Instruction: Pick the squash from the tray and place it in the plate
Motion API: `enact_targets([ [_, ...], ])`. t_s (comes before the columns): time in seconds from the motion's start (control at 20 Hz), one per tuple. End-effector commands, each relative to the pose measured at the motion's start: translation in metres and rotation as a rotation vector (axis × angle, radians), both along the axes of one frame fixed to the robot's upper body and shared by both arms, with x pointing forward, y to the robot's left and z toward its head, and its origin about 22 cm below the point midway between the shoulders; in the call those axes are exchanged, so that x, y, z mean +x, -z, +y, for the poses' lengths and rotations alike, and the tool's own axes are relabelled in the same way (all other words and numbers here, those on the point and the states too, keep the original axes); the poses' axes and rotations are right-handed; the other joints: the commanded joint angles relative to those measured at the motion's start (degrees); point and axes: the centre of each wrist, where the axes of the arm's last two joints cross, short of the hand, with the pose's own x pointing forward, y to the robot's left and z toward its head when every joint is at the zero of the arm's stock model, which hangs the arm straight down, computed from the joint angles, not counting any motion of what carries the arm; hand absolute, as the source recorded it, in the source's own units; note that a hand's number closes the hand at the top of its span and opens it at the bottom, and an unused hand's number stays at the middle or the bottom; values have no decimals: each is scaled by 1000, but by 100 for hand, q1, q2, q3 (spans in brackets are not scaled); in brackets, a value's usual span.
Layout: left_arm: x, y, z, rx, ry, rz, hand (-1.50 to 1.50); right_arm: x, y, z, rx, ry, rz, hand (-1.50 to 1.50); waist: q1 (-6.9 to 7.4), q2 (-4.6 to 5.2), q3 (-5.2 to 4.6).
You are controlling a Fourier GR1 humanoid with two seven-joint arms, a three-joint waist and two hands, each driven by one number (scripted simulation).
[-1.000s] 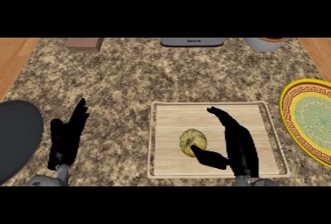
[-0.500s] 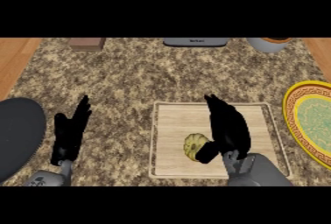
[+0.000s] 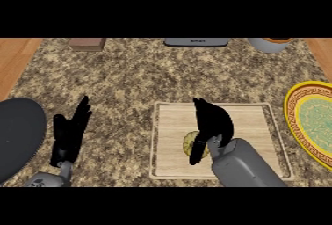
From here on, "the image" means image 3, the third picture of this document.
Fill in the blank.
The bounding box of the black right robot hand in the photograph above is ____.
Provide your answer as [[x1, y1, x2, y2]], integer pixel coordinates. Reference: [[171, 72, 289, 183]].
[[188, 98, 235, 166]]

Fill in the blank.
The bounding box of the grey pot with orange rim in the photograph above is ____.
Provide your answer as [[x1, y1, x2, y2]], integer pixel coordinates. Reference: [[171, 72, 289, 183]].
[[247, 38, 295, 54]]

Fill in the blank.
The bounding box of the pale wooden tray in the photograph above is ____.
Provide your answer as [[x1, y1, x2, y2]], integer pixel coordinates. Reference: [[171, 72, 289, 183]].
[[148, 101, 295, 181]]

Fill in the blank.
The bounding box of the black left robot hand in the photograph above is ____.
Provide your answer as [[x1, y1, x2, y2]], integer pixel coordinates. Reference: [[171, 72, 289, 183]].
[[49, 95, 93, 168]]

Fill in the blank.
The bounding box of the grey flat appliance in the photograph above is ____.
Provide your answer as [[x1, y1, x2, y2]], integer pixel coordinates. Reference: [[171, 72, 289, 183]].
[[164, 38, 230, 48]]

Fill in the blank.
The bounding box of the yellow-green squash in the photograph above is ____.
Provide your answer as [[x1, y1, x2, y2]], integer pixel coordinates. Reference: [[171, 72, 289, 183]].
[[182, 130, 211, 157]]

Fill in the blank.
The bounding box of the dark grey round object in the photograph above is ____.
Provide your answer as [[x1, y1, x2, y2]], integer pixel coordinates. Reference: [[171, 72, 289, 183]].
[[0, 98, 49, 185]]

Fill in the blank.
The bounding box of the yellow patterned plate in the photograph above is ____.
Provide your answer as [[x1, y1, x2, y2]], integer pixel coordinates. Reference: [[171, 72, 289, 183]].
[[283, 81, 332, 171]]

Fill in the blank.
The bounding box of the brown wooden block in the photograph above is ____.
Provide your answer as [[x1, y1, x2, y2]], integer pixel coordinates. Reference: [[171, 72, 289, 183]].
[[68, 38, 108, 52]]

